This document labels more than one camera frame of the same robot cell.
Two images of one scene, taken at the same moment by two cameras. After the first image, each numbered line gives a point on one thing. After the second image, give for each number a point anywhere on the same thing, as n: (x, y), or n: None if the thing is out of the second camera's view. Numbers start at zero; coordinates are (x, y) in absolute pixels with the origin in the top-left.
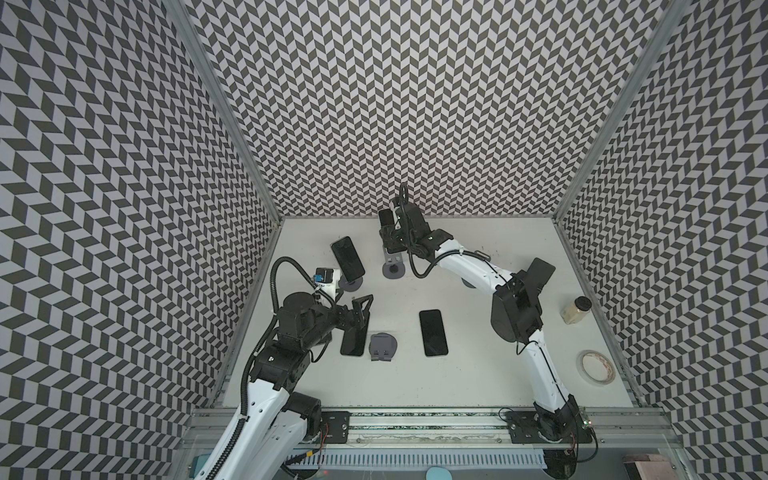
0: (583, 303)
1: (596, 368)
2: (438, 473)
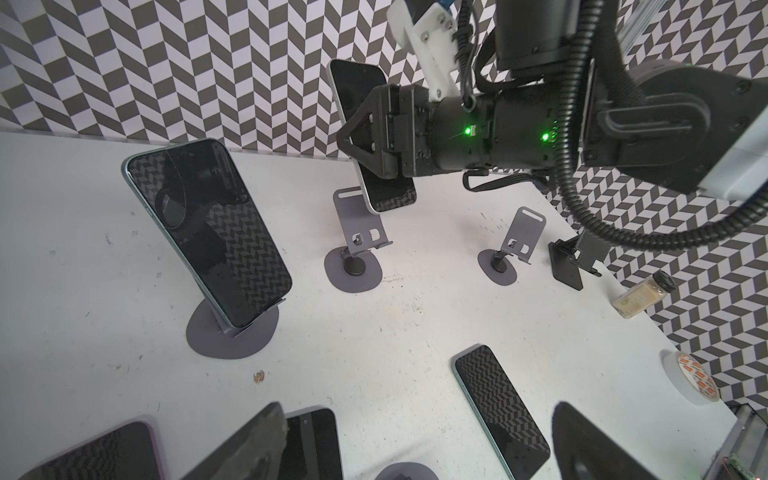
0: (664, 281)
1: (688, 378)
2: None
